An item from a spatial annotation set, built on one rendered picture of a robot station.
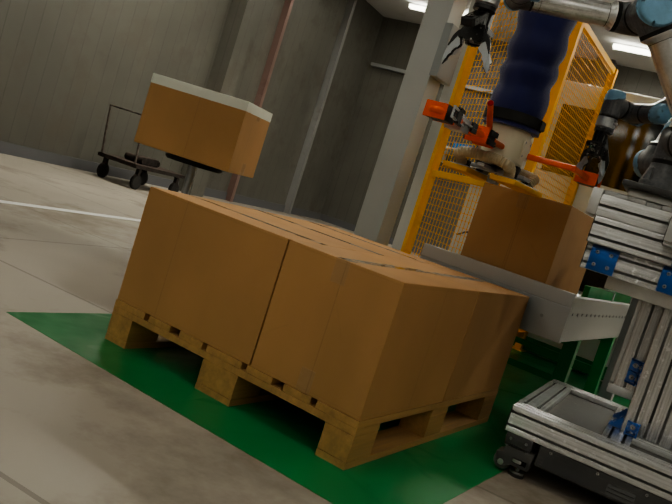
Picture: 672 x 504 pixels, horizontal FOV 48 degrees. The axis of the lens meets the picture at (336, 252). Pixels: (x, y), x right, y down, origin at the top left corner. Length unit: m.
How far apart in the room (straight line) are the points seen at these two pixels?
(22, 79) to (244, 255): 6.31
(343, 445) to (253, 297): 0.52
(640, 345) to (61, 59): 7.03
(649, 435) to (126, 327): 1.81
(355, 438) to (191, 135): 2.55
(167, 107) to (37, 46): 4.23
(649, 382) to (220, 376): 1.47
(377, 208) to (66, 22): 5.18
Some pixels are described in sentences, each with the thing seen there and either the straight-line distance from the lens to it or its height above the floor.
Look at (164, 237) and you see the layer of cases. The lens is 2.52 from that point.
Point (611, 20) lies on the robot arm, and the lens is 2.65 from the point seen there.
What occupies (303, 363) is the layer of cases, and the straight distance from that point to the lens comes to 2.17.
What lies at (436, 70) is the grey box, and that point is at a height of 1.50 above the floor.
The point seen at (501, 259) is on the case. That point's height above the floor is 0.65.
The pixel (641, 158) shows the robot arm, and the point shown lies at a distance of 3.29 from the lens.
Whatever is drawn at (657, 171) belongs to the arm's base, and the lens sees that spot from 2.65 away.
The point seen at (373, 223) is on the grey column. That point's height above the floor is 0.59.
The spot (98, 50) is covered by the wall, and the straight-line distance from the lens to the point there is 9.03.
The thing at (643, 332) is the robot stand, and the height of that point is 0.57.
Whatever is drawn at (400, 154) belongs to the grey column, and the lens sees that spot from 4.27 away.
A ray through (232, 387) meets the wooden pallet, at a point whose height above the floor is 0.06.
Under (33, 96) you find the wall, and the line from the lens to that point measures 8.55.
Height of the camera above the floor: 0.74
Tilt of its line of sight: 5 degrees down
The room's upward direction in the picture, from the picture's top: 18 degrees clockwise
